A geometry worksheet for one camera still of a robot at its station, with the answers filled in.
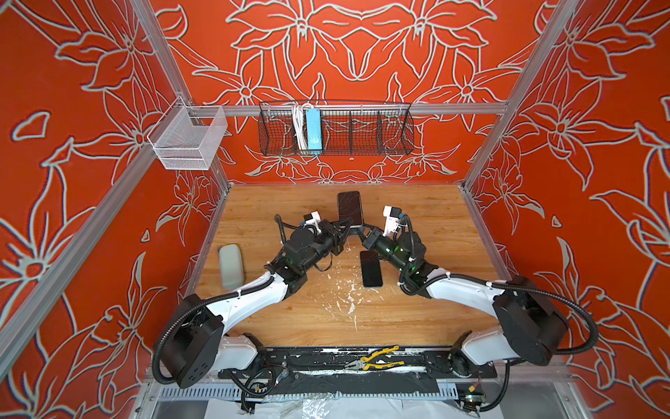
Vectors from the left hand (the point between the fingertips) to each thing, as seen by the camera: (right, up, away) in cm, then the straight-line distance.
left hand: (356, 218), depth 71 cm
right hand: (0, -1, +5) cm, 5 cm away
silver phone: (-1, +4, +10) cm, 11 cm away
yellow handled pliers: (+2, -41, +1) cm, 42 cm away
